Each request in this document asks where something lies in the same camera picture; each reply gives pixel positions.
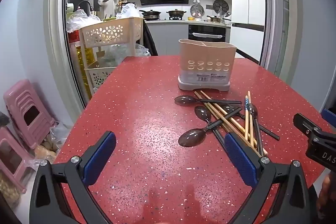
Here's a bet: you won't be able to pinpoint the black hanging garment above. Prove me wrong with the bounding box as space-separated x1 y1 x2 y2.
143 22 158 56

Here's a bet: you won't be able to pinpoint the black kitchen faucet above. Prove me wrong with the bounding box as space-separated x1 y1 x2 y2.
77 0 95 16

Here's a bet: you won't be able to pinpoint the crumpled clear plastic bags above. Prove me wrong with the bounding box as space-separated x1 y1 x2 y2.
66 9 101 33

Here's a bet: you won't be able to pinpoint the black built-in oven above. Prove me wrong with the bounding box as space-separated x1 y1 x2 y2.
188 25 227 43

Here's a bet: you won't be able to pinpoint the yellow oil bottle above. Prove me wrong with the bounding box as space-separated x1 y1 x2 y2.
76 43 93 94

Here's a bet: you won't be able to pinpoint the round metal steamer plate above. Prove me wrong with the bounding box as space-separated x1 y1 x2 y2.
213 0 230 13

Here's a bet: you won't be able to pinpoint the brown wooden chopstick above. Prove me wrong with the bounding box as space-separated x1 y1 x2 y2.
194 91 263 157
200 90 268 156

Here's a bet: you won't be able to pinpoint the blue plastic object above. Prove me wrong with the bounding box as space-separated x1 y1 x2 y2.
324 108 336 123

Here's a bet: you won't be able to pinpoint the clear plastic wrap bundle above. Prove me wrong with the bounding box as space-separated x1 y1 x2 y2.
101 43 151 67

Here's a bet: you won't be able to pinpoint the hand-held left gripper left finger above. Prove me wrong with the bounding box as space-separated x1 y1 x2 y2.
29 131 117 224

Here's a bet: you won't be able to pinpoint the beige flower-cutout storage rack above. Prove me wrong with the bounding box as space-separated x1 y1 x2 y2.
79 17 144 98

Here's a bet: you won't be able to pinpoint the black wok with lid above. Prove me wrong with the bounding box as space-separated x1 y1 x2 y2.
167 9 187 20

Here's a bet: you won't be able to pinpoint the hanging round metal strainer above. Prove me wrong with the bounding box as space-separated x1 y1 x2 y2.
190 4 205 17

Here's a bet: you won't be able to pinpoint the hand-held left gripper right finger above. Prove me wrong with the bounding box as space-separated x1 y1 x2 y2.
224 132 311 224

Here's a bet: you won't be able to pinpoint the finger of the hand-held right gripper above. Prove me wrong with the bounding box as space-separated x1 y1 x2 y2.
293 113 322 137

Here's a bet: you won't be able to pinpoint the clear plastic bag with food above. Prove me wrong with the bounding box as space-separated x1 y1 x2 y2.
34 122 71 165

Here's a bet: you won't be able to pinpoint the beige plastic utensil holder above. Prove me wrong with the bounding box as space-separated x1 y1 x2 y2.
178 38 237 92

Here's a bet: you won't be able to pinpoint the person's right hand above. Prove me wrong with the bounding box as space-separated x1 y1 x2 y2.
316 170 336 219

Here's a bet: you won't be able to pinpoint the red plastic basket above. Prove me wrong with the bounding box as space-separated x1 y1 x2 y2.
68 30 80 43

